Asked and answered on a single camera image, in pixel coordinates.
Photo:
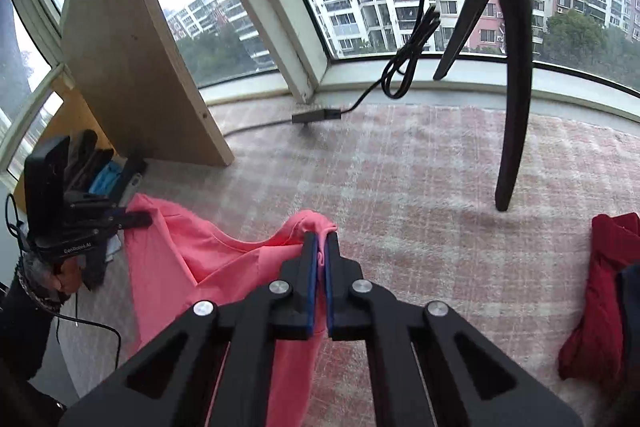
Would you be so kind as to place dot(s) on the person's left hand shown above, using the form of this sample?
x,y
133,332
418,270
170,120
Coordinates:
x,y
72,274

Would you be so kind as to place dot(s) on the stack of folded clothes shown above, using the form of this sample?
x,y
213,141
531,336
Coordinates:
x,y
80,157

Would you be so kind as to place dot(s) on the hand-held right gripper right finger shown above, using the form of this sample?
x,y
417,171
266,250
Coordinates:
x,y
330,287

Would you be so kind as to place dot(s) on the navy garment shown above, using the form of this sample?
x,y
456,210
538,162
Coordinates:
x,y
631,307

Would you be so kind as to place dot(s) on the pine wood panel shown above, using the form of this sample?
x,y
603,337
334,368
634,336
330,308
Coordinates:
x,y
65,127

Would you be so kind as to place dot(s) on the red garment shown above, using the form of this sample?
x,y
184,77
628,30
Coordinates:
x,y
600,297

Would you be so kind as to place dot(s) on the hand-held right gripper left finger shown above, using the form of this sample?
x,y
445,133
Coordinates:
x,y
311,287

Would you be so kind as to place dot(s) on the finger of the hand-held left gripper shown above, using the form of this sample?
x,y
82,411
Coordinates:
x,y
130,219

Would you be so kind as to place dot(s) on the black tripod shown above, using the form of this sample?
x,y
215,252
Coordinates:
x,y
515,82

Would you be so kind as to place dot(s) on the pink shirt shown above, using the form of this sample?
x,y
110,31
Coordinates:
x,y
200,257

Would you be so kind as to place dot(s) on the pink plaid blanket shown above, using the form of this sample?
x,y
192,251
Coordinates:
x,y
425,207

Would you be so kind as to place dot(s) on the person's left forearm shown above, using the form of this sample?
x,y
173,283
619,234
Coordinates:
x,y
20,322

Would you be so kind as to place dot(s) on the blue folded garment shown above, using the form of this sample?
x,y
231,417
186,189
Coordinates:
x,y
107,179

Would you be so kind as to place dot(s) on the dark grey folded garment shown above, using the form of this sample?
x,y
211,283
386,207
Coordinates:
x,y
127,177

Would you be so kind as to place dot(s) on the light wooden board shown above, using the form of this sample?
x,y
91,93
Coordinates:
x,y
135,57

